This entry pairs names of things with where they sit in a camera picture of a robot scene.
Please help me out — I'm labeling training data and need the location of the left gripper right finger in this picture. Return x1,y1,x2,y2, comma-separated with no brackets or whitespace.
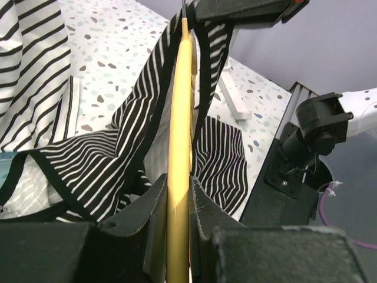
188,177,368,282

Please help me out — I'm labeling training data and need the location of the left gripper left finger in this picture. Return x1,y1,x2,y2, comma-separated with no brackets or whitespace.
1,175,167,282

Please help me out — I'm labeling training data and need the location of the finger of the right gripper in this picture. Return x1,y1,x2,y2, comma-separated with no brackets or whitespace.
195,0,309,29

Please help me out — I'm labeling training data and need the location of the yellow plastic hanger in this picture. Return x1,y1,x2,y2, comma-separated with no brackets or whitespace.
166,17,197,282

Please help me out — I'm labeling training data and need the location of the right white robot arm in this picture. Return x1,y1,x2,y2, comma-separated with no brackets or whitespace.
196,1,376,180

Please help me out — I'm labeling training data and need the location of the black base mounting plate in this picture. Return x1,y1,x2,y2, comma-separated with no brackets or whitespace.
240,122,319,227

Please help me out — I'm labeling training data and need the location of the white clothes rack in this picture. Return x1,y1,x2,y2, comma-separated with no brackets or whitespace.
219,62,252,120

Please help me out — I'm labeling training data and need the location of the teal transparent plastic bin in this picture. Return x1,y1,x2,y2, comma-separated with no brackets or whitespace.
0,152,17,187

